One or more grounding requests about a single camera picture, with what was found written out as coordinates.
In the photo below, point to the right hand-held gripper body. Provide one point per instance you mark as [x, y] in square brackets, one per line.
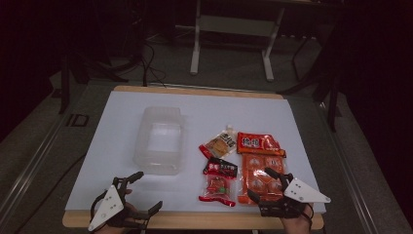
[303, 191]

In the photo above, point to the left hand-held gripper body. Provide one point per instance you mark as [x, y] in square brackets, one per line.
[108, 206]

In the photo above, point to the orange snack packet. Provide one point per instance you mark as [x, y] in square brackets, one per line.
[256, 144]

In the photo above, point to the black and red snack packet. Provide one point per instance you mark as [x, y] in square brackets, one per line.
[217, 188]

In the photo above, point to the clear plastic container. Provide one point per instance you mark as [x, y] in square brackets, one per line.
[159, 139]

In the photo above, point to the tan and red snack packet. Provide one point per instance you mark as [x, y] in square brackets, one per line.
[220, 144]

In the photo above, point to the person's left hand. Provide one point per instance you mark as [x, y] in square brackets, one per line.
[131, 206]

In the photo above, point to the person's right hand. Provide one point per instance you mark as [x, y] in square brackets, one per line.
[297, 226]

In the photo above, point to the aluminium floor rail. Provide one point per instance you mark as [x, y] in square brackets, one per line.
[32, 162]
[350, 175]

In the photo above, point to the black chair frame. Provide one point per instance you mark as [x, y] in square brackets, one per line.
[332, 97]

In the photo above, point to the white metal table frame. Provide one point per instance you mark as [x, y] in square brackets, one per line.
[195, 48]

